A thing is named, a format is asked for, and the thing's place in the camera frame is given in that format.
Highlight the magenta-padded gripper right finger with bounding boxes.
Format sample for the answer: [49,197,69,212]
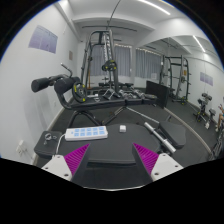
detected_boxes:
[130,142,185,185]

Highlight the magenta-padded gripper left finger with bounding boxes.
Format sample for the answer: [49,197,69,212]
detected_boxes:
[41,143,93,186]

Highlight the silver barbell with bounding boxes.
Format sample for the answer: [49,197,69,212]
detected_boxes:
[143,121,177,154]

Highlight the white power strip blue sockets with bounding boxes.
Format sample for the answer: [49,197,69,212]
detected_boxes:
[64,125,109,142]

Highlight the metal spring barbell collar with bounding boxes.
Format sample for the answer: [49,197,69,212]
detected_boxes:
[42,132,58,146]

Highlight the black padded seat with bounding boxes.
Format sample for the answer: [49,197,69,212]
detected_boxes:
[158,119,187,150]

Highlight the black weight bench with rollers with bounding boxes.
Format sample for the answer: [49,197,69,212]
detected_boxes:
[30,63,158,129]

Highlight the black box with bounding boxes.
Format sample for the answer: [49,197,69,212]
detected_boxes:
[145,80,170,109]

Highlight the group of grey dumbbells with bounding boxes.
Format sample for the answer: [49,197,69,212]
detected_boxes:
[93,87,158,100]

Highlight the dumbbell stand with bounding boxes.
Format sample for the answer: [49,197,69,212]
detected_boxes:
[193,93,214,124]

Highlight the black squat rack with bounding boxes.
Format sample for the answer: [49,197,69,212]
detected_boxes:
[159,54,192,105]

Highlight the black power rack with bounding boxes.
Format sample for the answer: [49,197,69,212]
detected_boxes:
[81,29,122,93]

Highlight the narrow grey window curtain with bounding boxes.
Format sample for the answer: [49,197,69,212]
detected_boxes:
[134,48,163,81]

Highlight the small black yellow weight plate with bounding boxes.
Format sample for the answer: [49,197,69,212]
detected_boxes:
[101,59,118,72]

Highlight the wide grey window curtain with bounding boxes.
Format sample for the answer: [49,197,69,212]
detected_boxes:
[89,44,132,78]

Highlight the short ceiling light strip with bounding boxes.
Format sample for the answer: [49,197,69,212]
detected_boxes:
[192,34,207,54]

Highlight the long ceiling light strip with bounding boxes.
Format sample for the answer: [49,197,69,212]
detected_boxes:
[138,0,172,16]

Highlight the white power strip cable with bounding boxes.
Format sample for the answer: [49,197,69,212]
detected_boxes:
[54,133,67,156]

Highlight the white wall socket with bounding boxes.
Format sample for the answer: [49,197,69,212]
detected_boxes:
[15,139,27,157]

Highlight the small pale wall poster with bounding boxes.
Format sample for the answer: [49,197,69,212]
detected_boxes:
[199,71,214,87]

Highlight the large pale wall poster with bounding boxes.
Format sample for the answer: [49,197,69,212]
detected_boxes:
[28,24,59,54]

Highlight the black hanging cable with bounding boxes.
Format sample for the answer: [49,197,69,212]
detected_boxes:
[106,0,123,31]

